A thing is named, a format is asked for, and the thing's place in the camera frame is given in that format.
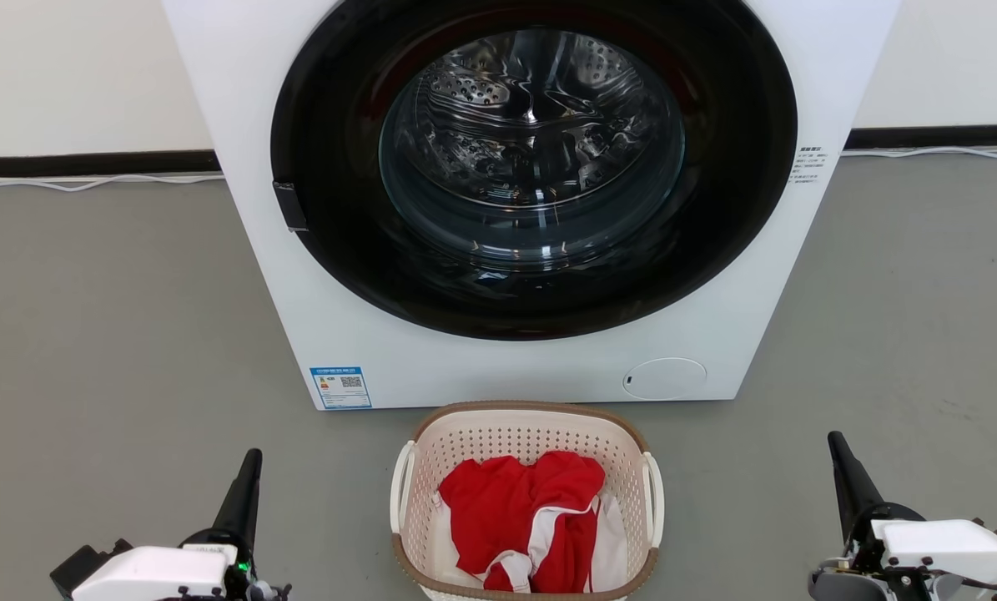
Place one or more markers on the black left wrist camera block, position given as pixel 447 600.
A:
pixel 81 568

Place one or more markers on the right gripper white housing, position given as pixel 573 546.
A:
pixel 940 547

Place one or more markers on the oval white filter cover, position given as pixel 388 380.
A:
pixel 665 378

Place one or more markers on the black round washer door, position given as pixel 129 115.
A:
pixel 335 167

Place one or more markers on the black baseboard strip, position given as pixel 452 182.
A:
pixel 89 164
pixel 940 136

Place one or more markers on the glass door window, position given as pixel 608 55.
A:
pixel 531 146

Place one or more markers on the cream perforated laundry basket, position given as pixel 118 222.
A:
pixel 465 438

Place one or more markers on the blue energy label sticker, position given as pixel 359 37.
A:
pixel 341 388

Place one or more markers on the red garment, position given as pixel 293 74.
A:
pixel 506 509

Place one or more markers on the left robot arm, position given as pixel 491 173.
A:
pixel 256 593

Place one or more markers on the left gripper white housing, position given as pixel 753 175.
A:
pixel 152 572

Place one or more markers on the small text sticker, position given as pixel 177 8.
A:
pixel 808 164

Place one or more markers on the white garment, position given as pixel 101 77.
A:
pixel 613 538

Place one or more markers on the white front-load washing machine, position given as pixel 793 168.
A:
pixel 481 371

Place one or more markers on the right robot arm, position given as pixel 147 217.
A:
pixel 840 584

